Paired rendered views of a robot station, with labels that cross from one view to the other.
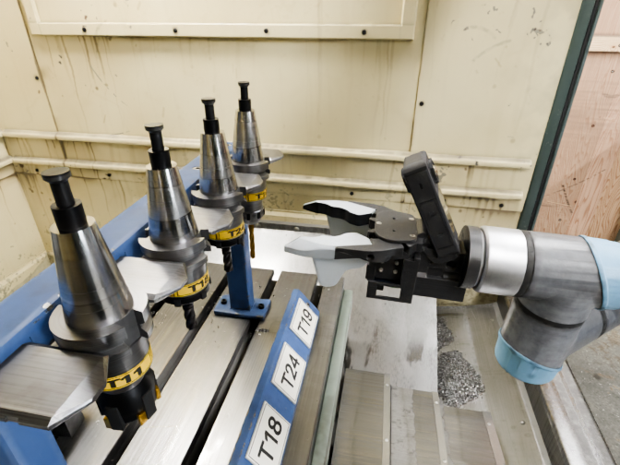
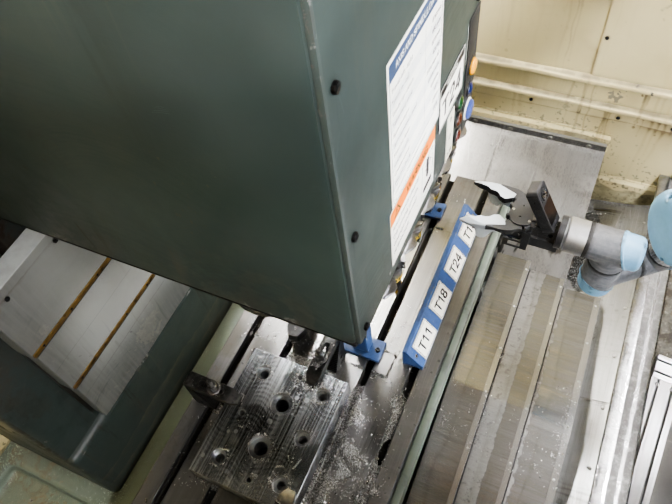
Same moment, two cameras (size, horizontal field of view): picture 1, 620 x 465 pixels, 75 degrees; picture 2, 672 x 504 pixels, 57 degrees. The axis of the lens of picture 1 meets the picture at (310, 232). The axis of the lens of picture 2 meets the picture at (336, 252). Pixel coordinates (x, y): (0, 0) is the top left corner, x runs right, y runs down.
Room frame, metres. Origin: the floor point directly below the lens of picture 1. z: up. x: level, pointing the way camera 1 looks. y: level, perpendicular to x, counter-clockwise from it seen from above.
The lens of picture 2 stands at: (-0.44, -0.01, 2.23)
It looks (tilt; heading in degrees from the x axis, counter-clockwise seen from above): 55 degrees down; 22
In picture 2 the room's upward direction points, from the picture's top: 10 degrees counter-clockwise
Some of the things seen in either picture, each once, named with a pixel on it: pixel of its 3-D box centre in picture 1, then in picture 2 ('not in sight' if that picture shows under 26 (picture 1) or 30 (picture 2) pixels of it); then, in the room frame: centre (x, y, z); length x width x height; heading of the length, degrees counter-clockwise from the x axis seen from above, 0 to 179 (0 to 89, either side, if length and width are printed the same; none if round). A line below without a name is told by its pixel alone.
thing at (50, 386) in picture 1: (47, 383); (378, 284); (0.17, 0.16, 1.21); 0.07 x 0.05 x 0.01; 79
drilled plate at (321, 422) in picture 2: not in sight; (272, 428); (-0.07, 0.35, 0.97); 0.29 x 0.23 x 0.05; 169
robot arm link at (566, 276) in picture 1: (566, 271); (613, 248); (0.37, -0.28, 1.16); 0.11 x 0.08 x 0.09; 79
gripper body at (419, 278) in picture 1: (417, 256); (534, 226); (0.40, -0.13, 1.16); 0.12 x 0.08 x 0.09; 79
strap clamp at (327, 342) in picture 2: not in sight; (324, 361); (0.09, 0.28, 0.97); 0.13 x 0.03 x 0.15; 169
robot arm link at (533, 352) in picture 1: (544, 329); (606, 269); (0.38, -0.29, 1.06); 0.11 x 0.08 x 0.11; 119
